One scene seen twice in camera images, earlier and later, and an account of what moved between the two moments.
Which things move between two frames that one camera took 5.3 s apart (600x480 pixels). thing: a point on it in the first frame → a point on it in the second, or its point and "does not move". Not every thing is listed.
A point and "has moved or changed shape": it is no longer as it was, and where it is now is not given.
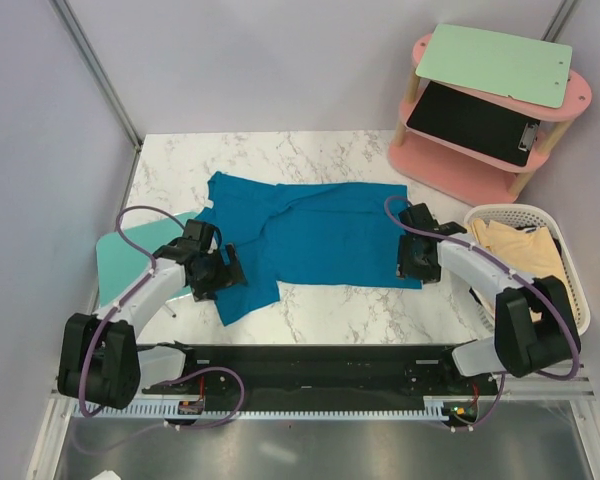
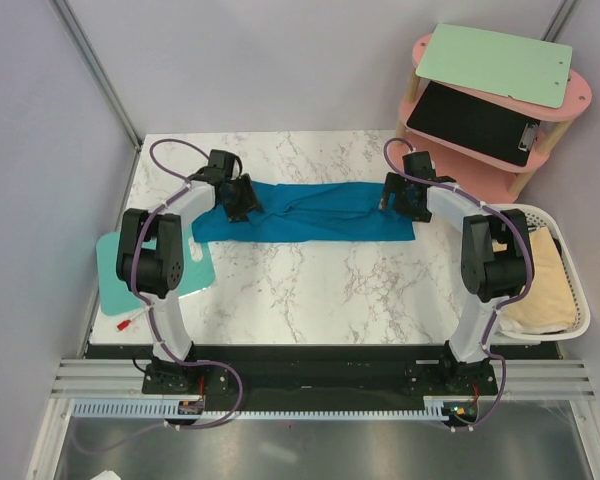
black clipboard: (461, 119) does not move
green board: (527, 69) does not move
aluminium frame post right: (558, 20) does not move
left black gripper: (228, 275) → (249, 199)
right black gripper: (430, 274) → (395, 183)
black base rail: (307, 374) does not move
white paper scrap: (106, 475) does not move
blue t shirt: (305, 233) has moved or changed shape
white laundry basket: (524, 215) does not move
